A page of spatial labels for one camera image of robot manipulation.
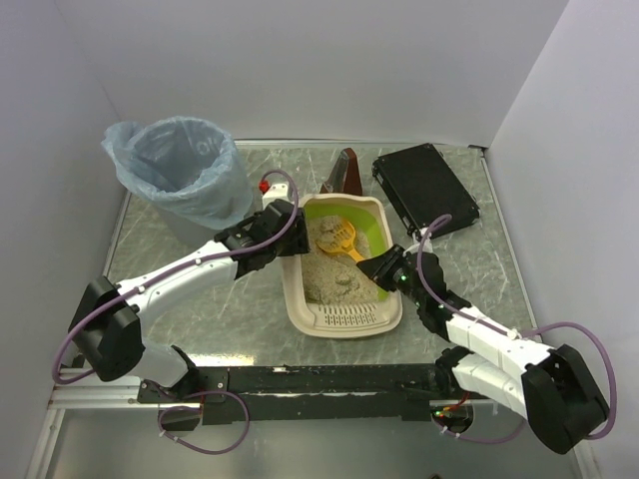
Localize beige litter box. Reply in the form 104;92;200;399
280;194;402;339

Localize yellow litter scoop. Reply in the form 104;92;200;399
316;218;364;263

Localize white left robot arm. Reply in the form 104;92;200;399
69;199;310;392

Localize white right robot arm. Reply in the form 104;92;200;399
357;245;616;454

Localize beige cat litter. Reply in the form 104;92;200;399
302;216;378;305

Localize black rectangular case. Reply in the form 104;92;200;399
371;144;480;238

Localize grey bin with blue bag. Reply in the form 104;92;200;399
102;116;254;247

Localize brown wooden metronome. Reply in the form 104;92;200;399
319;148;363;196

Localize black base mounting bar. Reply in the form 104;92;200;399
137;363;464;425

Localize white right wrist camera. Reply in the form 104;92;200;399
405;228;433;252

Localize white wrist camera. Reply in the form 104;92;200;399
405;228;433;252
259;180;292;210

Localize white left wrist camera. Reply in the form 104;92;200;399
259;180;292;210

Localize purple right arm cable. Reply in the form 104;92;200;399
416;214;618;445

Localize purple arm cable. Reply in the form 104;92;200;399
416;214;618;445
52;169;307;455

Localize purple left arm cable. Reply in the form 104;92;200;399
52;169;307;455

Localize aluminium rail frame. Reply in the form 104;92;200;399
24;361;151;479

